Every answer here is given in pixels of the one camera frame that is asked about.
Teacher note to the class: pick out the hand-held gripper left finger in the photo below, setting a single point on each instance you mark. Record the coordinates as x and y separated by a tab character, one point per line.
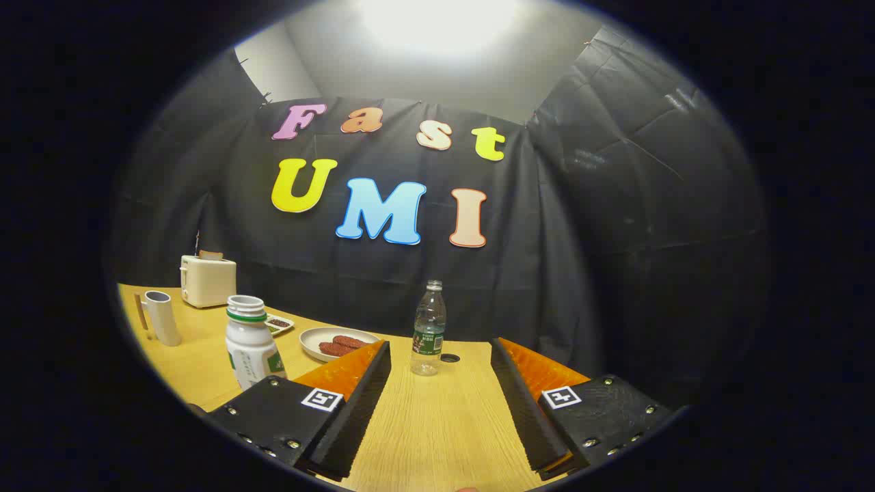
355	417

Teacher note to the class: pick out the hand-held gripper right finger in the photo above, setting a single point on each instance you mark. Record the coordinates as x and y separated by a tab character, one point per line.
526	417

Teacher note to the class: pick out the white juice bottle green label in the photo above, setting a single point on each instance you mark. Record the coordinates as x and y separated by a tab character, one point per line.
249	348

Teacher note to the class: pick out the clear plastic water bottle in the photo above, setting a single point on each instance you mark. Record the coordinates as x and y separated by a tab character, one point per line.
428	335

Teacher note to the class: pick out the brown sausage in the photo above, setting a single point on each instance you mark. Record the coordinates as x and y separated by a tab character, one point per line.
335	349
350	341

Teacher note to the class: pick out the wooden table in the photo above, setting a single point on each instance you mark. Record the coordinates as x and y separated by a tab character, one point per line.
431	430

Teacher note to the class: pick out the white oval plate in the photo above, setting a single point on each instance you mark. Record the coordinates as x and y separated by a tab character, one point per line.
313	338

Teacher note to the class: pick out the white divided bean dish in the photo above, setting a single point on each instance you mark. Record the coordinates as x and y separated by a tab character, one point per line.
279	323

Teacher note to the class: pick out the black backdrop cloth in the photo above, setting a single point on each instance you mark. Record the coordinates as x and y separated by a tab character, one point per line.
560	273

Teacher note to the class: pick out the cream toaster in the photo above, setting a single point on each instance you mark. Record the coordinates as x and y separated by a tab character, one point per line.
208	283

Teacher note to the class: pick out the toast bread slice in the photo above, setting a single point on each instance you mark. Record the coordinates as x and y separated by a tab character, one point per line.
210	255

